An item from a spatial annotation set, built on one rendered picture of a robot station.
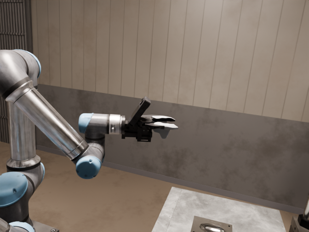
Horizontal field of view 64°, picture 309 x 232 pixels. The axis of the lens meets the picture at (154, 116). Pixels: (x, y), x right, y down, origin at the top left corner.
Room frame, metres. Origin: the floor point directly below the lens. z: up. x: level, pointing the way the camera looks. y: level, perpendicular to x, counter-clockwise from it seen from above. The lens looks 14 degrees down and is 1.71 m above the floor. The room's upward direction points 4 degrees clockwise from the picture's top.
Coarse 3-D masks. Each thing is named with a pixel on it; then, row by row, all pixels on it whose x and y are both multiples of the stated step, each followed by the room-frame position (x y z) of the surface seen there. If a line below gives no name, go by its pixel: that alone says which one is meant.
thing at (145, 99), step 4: (144, 100) 0.88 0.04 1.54; (148, 100) 0.88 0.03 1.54; (140, 104) 0.89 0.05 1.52; (144, 104) 0.88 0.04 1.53; (148, 104) 0.88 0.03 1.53; (136, 108) 0.92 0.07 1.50; (140, 108) 0.88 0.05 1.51; (144, 108) 0.88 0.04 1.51; (136, 112) 0.88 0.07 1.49; (140, 112) 0.88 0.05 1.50; (132, 116) 0.88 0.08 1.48; (136, 116) 0.88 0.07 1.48; (140, 116) 0.88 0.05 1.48; (132, 120) 0.88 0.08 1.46; (136, 120) 0.88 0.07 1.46; (132, 124) 0.88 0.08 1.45
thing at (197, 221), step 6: (198, 216) 1.17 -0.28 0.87; (198, 222) 1.12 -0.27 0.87; (204, 222) 1.13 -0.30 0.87; (210, 222) 1.13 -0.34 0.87; (216, 222) 1.14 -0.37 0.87; (222, 222) 1.14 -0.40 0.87; (192, 228) 1.07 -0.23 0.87; (198, 228) 1.08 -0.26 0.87; (204, 228) 1.10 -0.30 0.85; (210, 228) 1.11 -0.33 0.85; (216, 228) 1.11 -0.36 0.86; (222, 228) 1.09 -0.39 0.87; (228, 228) 1.10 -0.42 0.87
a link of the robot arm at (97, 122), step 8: (80, 120) 0.86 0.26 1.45; (88, 120) 0.86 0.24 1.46; (96, 120) 0.86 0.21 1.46; (104, 120) 0.87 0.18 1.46; (80, 128) 0.85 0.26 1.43; (88, 128) 0.85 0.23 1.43; (96, 128) 0.86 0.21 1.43; (104, 128) 0.86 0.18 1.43; (88, 136) 0.86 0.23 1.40; (96, 136) 0.86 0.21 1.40
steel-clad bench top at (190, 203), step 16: (176, 192) 1.51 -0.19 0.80; (192, 192) 1.53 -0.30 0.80; (176, 208) 1.33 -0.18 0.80; (192, 208) 1.35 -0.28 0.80; (208, 208) 1.36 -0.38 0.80; (224, 208) 1.37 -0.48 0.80; (240, 208) 1.39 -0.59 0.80; (256, 208) 1.40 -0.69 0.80; (160, 224) 1.18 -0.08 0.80; (176, 224) 1.19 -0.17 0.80; (240, 224) 1.23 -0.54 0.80; (256, 224) 1.24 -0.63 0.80; (272, 224) 1.25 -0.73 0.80
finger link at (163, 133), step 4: (156, 124) 0.88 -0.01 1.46; (160, 124) 0.88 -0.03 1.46; (164, 124) 0.88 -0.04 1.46; (168, 124) 0.89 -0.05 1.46; (172, 124) 0.89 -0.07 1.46; (164, 128) 0.87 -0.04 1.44; (168, 128) 0.88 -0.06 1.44; (172, 128) 0.88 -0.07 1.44; (176, 128) 0.89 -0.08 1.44; (156, 132) 0.89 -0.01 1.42; (160, 132) 0.89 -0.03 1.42; (164, 132) 0.88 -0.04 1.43; (168, 132) 0.88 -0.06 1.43; (160, 136) 0.89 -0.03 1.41; (164, 136) 0.89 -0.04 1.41
